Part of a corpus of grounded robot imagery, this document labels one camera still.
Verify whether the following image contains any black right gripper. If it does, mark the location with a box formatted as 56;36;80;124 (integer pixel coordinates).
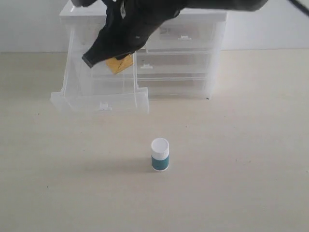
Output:
72;0;184;69

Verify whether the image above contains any yellow sponge piece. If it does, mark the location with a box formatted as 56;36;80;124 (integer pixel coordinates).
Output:
106;55;133;74

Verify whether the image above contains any white teal pill bottle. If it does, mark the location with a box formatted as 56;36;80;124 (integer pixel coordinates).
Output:
151;138;169;172

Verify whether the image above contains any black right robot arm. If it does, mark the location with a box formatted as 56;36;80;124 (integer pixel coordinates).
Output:
82;0;266;68

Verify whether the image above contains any clear middle wide drawer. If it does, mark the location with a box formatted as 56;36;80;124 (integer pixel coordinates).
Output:
137;53;211;74

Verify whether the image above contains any clear wide drawer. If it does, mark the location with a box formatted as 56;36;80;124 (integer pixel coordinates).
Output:
137;53;211;74
137;73;212;98

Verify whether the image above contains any clear bottom wide drawer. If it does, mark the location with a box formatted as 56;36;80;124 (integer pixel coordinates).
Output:
137;73;212;98

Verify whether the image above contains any white plastic drawer cabinet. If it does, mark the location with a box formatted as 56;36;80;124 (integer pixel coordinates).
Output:
59;2;227;99

